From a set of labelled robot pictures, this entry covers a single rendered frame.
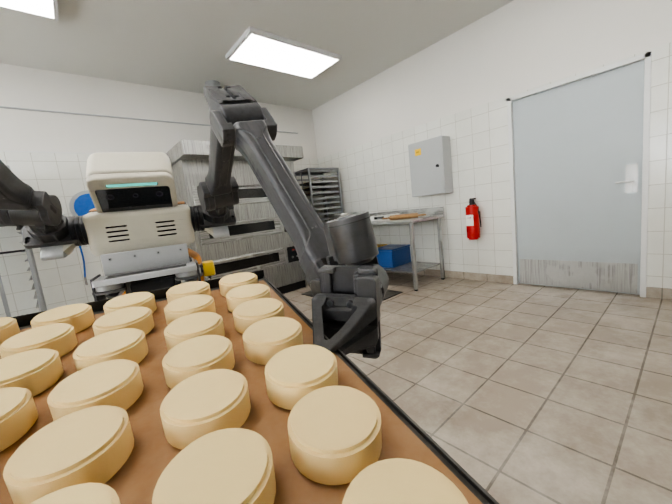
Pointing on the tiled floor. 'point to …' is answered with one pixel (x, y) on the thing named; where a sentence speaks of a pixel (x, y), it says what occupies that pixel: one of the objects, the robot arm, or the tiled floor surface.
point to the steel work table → (414, 241)
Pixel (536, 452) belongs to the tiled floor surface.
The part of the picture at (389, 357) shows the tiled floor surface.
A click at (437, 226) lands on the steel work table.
